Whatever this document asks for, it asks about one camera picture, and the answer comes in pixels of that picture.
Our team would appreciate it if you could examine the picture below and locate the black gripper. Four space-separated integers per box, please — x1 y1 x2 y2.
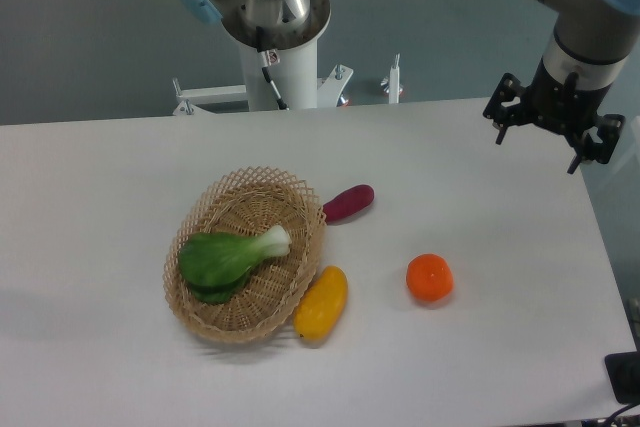
483 61 626 174

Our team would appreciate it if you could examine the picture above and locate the woven wicker basket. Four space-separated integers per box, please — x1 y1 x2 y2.
163 167 326 343

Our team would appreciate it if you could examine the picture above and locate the yellow mango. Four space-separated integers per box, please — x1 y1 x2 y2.
293 266 349 342

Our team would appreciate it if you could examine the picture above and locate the black device at table edge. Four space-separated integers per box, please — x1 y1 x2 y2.
604 351 639 404

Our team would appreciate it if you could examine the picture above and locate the orange fruit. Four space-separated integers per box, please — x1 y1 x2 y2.
405 253 454 303

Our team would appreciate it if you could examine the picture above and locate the purple sweet potato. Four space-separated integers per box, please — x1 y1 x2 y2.
323 184 375 224

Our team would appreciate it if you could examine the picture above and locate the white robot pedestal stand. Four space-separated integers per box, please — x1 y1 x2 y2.
171 0 406 116

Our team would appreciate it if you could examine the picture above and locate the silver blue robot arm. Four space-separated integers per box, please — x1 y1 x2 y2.
180 0 639 165

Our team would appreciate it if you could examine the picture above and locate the green bok choy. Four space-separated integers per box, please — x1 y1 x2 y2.
178 225 292 304

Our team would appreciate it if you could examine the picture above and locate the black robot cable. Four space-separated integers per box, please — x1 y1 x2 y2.
254 25 290 111

